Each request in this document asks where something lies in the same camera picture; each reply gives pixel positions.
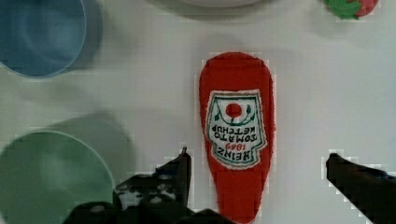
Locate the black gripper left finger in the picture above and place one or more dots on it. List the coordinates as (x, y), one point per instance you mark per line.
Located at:
(166, 189)

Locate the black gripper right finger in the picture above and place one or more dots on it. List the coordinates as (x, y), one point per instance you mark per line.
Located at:
(370, 190)

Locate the red plush ketchup bottle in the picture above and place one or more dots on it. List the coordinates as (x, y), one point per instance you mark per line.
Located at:
(237, 110)

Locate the green metal pot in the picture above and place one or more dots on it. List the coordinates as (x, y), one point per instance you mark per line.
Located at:
(45, 174)

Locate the blue cup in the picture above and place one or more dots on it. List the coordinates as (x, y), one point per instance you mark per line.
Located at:
(44, 38)

